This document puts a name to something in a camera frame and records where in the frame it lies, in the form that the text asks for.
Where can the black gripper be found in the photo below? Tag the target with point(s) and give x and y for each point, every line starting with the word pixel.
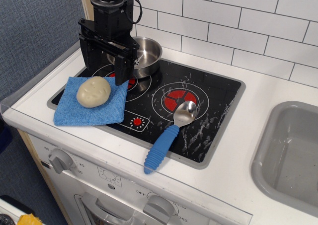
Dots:
pixel 110 26

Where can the blue handled metal spoon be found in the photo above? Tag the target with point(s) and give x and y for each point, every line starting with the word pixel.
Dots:
pixel 184 115

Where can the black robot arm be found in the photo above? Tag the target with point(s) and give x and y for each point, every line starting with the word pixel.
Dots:
pixel 109 32

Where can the beige toy potato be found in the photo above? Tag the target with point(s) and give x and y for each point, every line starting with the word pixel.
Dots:
pixel 94 92

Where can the stainless steel pot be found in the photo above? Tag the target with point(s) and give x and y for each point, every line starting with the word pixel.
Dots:
pixel 148 53

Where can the blue microfiber cloth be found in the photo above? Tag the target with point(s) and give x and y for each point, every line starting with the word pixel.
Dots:
pixel 70 113

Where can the grey left oven knob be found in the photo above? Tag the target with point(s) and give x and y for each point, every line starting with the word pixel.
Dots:
pixel 60 160

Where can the grey oven knob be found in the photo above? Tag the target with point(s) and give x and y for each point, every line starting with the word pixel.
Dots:
pixel 60 160
pixel 159 209

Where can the white toy oven front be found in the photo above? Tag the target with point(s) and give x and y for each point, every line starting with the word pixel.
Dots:
pixel 92 195

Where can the grey right oven knob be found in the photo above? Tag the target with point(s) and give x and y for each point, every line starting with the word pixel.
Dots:
pixel 159 209

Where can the yellow black object bottom left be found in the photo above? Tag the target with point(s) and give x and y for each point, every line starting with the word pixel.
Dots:
pixel 29 219

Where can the grey sink basin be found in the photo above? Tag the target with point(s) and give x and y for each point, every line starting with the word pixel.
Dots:
pixel 285 167

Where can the wooden side post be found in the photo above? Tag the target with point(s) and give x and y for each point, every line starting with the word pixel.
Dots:
pixel 88 9

